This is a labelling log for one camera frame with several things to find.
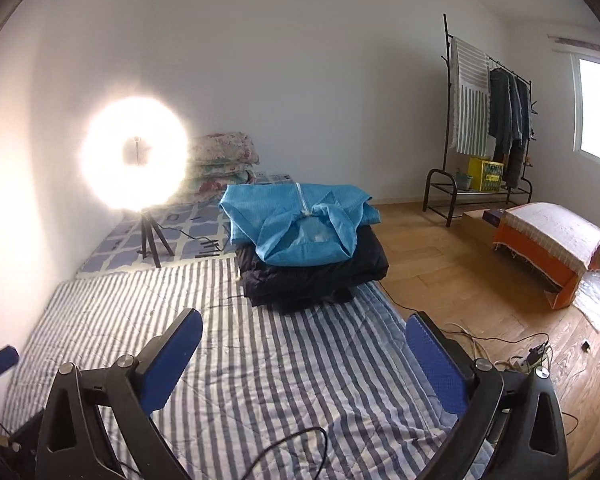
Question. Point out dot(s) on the small dark blue box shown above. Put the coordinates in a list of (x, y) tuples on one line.
[(493, 217)]

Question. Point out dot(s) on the blue zippered coat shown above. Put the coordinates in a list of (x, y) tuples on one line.
[(280, 230)]

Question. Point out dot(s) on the bubble wrap sheet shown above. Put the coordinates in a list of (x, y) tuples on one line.
[(595, 300)]

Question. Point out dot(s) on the blue denim hanging garment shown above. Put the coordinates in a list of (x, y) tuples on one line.
[(521, 120)]

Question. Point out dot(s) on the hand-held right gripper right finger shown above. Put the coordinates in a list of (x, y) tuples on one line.
[(435, 360)]

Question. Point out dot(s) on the yellow crate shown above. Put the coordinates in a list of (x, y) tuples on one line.
[(485, 175)]

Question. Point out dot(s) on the grey striped blanket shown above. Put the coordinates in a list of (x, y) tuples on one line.
[(280, 360)]

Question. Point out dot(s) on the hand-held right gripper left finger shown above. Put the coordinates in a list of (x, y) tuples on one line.
[(167, 365)]

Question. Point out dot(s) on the black power adapter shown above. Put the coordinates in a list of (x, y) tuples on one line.
[(539, 351)]

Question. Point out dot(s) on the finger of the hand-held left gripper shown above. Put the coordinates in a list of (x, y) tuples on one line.
[(0, 362)]

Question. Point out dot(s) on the small grey bucket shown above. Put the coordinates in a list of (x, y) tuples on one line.
[(463, 181)]

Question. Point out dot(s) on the orange box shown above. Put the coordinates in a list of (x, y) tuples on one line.
[(535, 265)]

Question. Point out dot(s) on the flat cardboard box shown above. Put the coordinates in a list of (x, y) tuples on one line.
[(475, 225)]

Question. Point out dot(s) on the white power strip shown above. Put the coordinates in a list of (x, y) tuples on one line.
[(515, 362)]

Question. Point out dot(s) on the white lace cover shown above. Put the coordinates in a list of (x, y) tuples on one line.
[(555, 225)]

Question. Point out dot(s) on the pile of folded floral quilts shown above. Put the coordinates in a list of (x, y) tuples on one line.
[(225, 150)]

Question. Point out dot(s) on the black clothes rack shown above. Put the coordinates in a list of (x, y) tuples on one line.
[(446, 40)]

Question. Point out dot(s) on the dark grey hanging garment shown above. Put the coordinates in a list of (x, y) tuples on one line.
[(500, 110)]

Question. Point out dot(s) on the dark puffer jacket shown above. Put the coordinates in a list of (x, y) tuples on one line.
[(305, 280)]

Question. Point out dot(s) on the white striped hanging cloth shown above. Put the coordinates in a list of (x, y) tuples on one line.
[(470, 100)]

